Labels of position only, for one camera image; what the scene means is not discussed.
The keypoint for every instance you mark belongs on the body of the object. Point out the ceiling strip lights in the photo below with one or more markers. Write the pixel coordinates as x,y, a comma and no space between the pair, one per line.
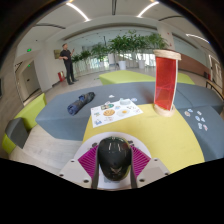
78,10

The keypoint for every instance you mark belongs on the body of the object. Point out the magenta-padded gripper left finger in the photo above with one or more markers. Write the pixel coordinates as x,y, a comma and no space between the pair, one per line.
87,163

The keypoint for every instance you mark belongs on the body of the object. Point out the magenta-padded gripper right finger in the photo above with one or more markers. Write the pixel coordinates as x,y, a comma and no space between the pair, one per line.
141,162

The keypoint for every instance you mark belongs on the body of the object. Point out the light grey mouse pad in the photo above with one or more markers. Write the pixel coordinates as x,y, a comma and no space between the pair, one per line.
87,143

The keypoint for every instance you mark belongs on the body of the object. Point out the yellow-green seat with grey cushion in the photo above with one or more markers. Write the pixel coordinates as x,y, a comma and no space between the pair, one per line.
23,116

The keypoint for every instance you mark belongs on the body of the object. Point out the red cylinder with wooden rims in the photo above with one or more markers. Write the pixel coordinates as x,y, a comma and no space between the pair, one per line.
165,83

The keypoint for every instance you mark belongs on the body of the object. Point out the white printed picture sheet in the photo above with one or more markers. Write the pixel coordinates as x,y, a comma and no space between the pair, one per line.
115,112

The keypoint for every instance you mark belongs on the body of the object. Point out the black computer mouse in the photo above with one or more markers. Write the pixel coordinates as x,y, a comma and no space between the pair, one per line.
114,158

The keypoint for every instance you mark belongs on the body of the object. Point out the row of potted plants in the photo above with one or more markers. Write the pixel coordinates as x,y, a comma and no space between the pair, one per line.
126,45

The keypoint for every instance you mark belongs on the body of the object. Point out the small printed sticker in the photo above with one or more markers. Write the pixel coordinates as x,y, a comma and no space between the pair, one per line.
187,113
200,125
199,112
190,110
202,119
205,127
197,118

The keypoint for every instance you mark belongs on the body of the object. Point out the dark blue folded umbrella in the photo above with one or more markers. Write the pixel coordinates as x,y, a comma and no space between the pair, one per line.
80,102

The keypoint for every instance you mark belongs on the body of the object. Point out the large grey upholstered bench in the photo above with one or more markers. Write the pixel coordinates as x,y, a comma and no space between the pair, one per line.
63,115

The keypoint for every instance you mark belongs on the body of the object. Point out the person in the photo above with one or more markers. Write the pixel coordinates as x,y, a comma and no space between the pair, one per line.
68,61

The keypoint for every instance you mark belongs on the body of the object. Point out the yellow-green upholstered bench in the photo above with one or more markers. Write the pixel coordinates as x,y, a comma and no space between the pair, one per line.
123,76

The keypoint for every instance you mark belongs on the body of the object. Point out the red fire extinguisher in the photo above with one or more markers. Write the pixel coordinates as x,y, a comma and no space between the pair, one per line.
61,76

